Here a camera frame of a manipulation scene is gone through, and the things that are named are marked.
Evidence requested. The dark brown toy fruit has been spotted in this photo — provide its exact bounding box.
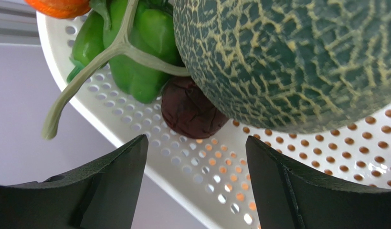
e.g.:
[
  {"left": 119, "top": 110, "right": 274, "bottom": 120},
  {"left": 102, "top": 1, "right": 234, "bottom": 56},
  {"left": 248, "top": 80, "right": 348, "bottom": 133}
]
[{"left": 161, "top": 77, "right": 229, "bottom": 139}]

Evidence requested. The netted green toy melon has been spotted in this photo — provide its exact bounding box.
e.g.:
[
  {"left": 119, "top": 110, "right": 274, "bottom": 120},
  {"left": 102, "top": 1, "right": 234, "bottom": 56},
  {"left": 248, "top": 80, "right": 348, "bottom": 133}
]
[{"left": 173, "top": 0, "right": 391, "bottom": 134}]

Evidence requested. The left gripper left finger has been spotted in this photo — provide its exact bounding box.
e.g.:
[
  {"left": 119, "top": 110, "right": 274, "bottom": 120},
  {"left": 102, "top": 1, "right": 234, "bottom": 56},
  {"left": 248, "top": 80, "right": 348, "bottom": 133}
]
[{"left": 0, "top": 135, "right": 148, "bottom": 229}]

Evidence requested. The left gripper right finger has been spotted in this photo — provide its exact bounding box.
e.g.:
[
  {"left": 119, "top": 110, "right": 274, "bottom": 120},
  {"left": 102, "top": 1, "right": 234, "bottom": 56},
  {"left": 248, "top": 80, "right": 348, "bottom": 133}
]
[{"left": 246, "top": 136, "right": 391, "bottom": 229}]

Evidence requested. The green toy bell pepper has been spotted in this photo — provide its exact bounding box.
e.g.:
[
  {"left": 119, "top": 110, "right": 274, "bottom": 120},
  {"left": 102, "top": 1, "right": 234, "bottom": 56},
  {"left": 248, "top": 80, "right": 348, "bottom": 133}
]
[{"left": 67, "top": 0, "right": 183, "bottom": 104}]

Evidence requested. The dark green leafy toy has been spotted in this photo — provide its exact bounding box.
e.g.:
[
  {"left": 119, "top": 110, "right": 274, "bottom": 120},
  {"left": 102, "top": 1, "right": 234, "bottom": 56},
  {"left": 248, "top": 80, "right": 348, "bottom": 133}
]
[{"left": 41, "top": 0, "right": 190, "bottom": 140}]

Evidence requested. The white perforated plastic basket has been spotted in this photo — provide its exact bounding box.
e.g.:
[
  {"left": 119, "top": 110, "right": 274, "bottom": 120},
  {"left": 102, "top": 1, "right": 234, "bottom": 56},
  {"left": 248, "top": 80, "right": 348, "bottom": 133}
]
[{"left": 36, "top": 12, "right": 391, "bottom": 229}]

